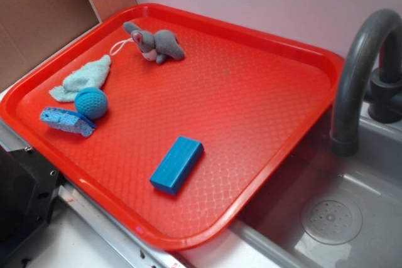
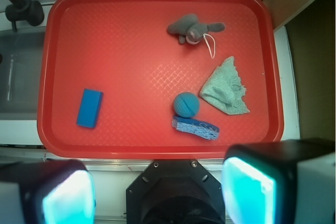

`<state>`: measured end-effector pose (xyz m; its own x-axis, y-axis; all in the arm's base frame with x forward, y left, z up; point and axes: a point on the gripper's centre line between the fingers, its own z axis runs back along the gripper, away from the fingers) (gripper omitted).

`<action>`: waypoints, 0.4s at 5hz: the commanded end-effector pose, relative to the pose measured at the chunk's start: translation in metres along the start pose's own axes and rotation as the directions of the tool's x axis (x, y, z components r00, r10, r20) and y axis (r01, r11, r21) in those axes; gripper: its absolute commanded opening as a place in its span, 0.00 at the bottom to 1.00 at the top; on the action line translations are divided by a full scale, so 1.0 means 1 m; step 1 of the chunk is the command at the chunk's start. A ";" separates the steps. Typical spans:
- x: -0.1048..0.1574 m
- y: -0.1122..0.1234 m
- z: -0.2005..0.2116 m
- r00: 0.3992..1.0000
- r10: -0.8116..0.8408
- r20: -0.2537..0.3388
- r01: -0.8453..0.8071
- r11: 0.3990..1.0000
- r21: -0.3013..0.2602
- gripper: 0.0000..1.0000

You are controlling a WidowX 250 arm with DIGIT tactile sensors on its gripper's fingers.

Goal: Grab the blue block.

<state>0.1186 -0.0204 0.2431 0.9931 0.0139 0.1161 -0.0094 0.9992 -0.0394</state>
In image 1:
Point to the blue rectangular block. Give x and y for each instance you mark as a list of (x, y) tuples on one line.
[(176, 166)]

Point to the grey plush mouse toy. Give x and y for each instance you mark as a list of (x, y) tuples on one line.
[(155, 47)]

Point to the blue dimpled ball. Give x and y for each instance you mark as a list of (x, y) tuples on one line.
[(91, 102)]

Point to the light blue cloth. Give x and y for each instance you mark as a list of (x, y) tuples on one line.
[(91, 75)]

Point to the blue sponge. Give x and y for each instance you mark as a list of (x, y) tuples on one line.
[(67, 121)]

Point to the grey plastic sink basin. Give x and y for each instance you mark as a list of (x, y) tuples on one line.
[(371, 179)]

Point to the sink drain strainer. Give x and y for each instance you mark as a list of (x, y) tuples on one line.
[(331, 221)]

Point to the grey curved faucet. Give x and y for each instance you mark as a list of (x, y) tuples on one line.
[(371, 73)]

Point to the brown cardboard panel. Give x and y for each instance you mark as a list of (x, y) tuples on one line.
[(33, 30)]

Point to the aluminium rail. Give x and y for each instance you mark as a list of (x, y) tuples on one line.
[(79, 234)]

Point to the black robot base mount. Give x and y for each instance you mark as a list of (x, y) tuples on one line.
[(28, 189)]

